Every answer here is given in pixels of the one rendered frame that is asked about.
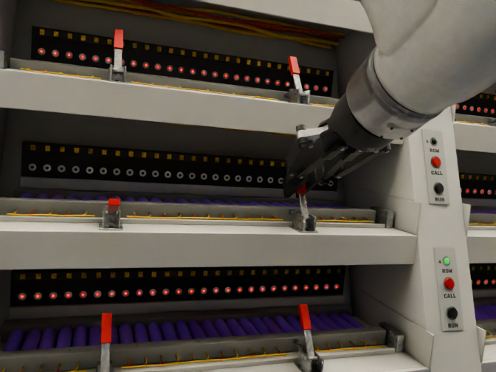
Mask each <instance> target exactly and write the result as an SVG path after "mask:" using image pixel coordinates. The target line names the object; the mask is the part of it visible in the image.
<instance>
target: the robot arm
mask: <svg viewBox="0 0 496 372"><path fill-rule="evenodd" d="M359 2H360V3H361V5H362V6H363V8H364V10H365V12H366V14H367V16H368V19H369V22H370V24H371V28H372V30H373V35H374V38H375V42H376V45H377V46H376V47H375V48H374V49H373V50H372V52H371V53H370V55H369V56H368V58H367V59H366V60H365V61H364V62H363V63H362V65H361V66H360V67H359V68H358V70H356V71H355V73H353V75H352V76H351V78H350V79H349V81H348V85H347V89H346V93H345V94H344V95H343V96H342V97H341V98H340V99H339V100H338V101H337V103H336V105H335V107H334V110H333V111H332V113H331V116H330V117H329V118H328V119H327V120H324V121H322V122H321V123H320V124H319V125H318V128H311V129H310V128H307V129H306V126H305V125H304V124H300V125H297V126H296V132H297V136H296V137H295V140H294V142H293V144H292V146H291V148H290V150H289V152H288V154H287V156H286V170H287V174H286V177H285V178H284V179H283V180H282V183H283V194H284V198H289V197H290V196H292V195H293V194H294V193H296V198H298V199H299V195H298V194H297V190H299V189H300V188H301V187H302V186H303V185H304V184H306V193H308V192H309V191H310V190H311V189H312V188H313V187H314V186H315V185H317V184H319V183H320V182H321V181H322V184H323V185H327V184H329V183H330V181H329V178H330V177H331V176H334V178H336V179H339V178H342V177H343V176H345V175H346V174H348V173H350V172H351V171H354V170H355V169H357V168H358V167H360V166H362V165H364V164H365V163H367V162H369V161H371V160H372V159H374V158H375V157H377V156H381V155H383V154H386V153H388V152H390V151H391V146H390V142H392V141H393V140H403V139H404V138H406V137H408V136H410V135H411V134H413V133H414V132H415V131H417V130H418V129H420V127H422V126H423V125H425V124H426V123H427V122H429V121H430V120H431V119H433V118H435V117H437V116H438V115H439V114H440V113H442V112H443V110H444V109H447V108H448V107H450V106H452V105H455V104H457V103H462V102H464V101H466V100H468V99H470V98H472V97H474V96H475V95H477V94H479V93H481V92H482V91H484V90H485V89H487V88H489V87H490V86H491V85H492V84H494V83H496V0H359ZM316 139H318V140H317V141H316V143H315V144H313V142H314V141H315V140H316ZM318 166H319V167H318ZM342 166H343V169H342Z"/></svg>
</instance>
